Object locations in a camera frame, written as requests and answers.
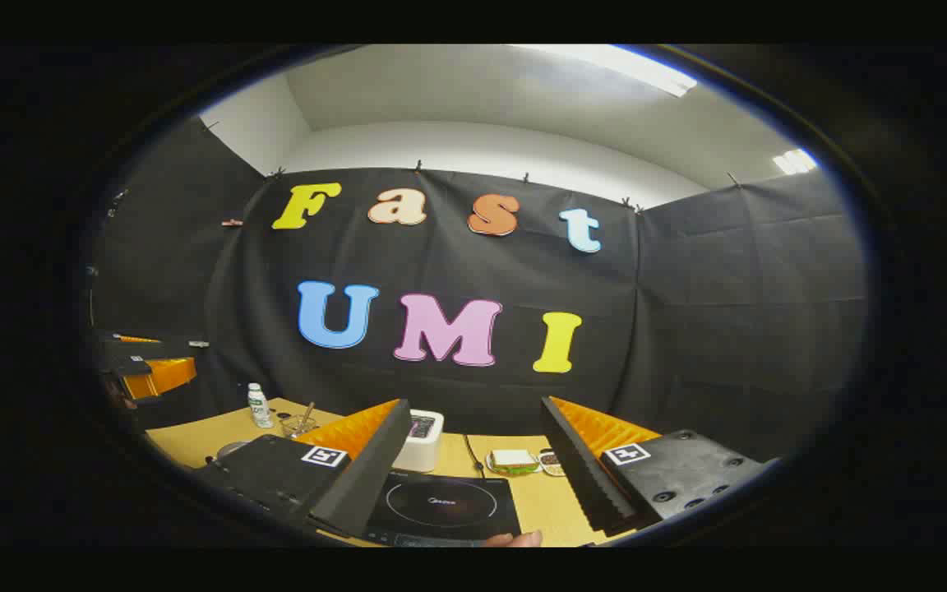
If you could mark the white drink bottle green label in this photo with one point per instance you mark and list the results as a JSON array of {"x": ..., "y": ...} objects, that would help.
[{"x": 260, "y": 407}]

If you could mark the wooden spoon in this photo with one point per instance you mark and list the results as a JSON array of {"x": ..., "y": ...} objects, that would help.
[{"x": 307, "y": 411}]

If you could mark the white toaster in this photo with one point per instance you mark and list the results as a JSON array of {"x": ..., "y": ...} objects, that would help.
[{"x": 427, "y": 448}]

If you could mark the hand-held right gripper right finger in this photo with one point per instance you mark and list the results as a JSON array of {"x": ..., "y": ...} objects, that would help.
[{"x": 588, "y": 477}]

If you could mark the black induction cooktop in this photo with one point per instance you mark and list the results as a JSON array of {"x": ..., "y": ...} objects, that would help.
[{"x": 441, "y": 501}]

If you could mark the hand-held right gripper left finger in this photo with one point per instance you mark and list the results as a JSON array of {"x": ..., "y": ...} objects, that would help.
[{"x": 358, "y": 485}]

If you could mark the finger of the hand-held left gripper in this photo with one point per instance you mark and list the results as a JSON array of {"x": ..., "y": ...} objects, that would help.
[
  {"x": 165, "y": 376},
  {"x": 136, "y": 338}
]

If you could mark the small ceiling light panel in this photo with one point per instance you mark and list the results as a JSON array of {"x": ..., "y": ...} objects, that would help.
[{"x": 794, "y": 161}]

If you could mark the sandwich with lettuce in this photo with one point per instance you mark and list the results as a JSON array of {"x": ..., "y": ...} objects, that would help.
[{"x": 513, "y": 460}]

